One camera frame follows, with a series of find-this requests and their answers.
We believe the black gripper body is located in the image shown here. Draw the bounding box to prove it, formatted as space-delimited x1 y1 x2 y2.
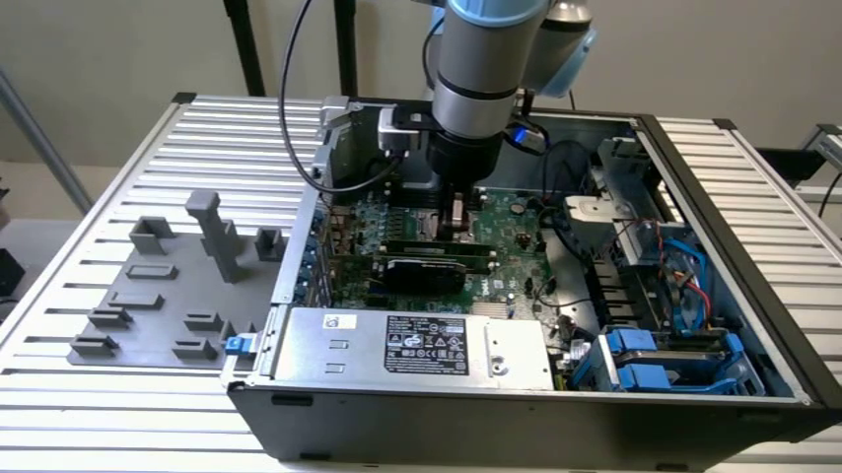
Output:
427 128 507 199

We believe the green RAM stick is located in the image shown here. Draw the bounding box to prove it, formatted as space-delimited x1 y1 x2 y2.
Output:
375 248 496 273
383 238 492 258

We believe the CPU socket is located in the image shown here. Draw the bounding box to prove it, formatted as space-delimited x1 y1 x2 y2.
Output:
403 205 478 244

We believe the green motherboard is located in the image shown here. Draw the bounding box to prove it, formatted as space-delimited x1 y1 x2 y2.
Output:
320 185 562 317

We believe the black graphics card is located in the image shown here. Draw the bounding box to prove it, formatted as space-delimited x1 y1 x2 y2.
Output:
371 252 470 298

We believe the silver power supply unit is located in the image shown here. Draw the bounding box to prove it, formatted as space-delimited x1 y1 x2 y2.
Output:
269 305 555 391

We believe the black stand pole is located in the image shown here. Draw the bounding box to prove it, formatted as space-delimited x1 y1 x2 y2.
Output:
221 0 267 98
331 0 360 98

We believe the blue disk bay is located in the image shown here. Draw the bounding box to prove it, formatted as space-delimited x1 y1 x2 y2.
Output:
570 323 759 396

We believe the black open PC case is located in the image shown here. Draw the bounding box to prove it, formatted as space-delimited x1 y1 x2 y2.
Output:
225 95 842 462

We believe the grey parts rack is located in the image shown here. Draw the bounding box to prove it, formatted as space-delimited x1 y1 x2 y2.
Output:
64 190 292 369

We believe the grey metal pole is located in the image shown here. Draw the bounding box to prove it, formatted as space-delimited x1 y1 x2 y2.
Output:
0 62 95 215

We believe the black box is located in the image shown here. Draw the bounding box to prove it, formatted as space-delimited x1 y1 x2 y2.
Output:
0 247 28 298

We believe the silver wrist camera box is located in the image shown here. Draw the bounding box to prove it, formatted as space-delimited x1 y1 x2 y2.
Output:
376 106 415 152

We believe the black camera cable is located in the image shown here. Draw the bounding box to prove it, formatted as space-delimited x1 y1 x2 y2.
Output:
277 0 404 194

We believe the blue disk wire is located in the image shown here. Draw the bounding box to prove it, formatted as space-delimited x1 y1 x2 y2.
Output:
660 236 714 322

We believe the red disk wire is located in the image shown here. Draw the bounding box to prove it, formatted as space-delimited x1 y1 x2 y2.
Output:
679 273 714 327

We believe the black bracket block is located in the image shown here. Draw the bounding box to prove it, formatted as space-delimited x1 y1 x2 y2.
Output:
754 146 819 181

